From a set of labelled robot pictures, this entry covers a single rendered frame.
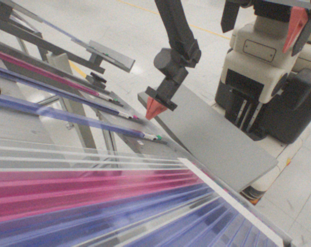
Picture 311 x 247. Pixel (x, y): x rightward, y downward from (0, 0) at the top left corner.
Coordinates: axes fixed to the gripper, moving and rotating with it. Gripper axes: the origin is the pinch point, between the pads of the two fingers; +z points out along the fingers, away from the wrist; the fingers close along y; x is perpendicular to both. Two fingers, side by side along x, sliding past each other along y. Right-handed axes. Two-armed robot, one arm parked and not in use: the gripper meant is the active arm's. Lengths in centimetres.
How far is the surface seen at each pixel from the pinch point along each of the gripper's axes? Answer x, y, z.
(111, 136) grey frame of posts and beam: 14.0, -21.5, 19.3
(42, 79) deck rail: -26.3, -19.1, 5.9
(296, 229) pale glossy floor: 89, 61, 10
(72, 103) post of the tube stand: 1.4, -41.4, 16.8
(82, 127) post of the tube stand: 14, -42, 28
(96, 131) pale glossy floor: 57, -74, 44
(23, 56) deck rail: -32.8, -19.0, 2.3
